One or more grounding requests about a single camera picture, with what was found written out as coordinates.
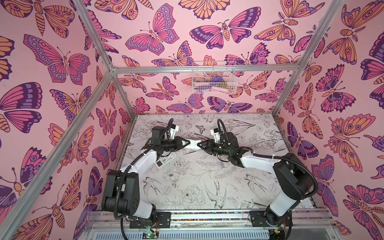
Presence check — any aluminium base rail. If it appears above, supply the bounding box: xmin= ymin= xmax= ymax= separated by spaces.
xmin=81 ymin=209 xmax=341 ymax=240

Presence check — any green circuit board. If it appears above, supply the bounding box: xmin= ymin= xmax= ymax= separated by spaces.
xmin=142 ymin=232 xmax=159 ymax=240

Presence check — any white remote control green sticker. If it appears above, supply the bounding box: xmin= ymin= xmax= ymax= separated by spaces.
xmin=185 ymin=140 xmax=202 ymax=151

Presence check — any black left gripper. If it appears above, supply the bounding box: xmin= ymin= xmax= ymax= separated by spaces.
xmin=159 ymin=137 xmax=190 ymax=153

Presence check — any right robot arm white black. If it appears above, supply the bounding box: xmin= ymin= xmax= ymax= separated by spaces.
xmin=196 ymin=120 xmax=319 ymax=227

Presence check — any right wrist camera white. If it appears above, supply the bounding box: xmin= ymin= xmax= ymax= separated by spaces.
xmin=210 ymin=128 xmax=222 ymax=143

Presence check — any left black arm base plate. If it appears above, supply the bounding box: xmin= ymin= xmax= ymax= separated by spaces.
xmin=130 ymin=212 xmax=172 ymax=229

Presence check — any purple item in basket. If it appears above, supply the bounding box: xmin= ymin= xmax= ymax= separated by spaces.
xmin=210 ymin=76 xmax=225 ymax=85

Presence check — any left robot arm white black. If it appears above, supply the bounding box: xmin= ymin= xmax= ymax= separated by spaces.
xmin=101 ymin=118 xmax=191 ymax=225

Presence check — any white wire basket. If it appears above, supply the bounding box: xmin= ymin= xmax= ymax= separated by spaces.
xmin=191 ymin=63 xmax=238 ymax=95

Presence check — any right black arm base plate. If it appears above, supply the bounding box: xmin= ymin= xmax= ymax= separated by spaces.
xmin=248 ymin=209 xmax=293 ymax=230

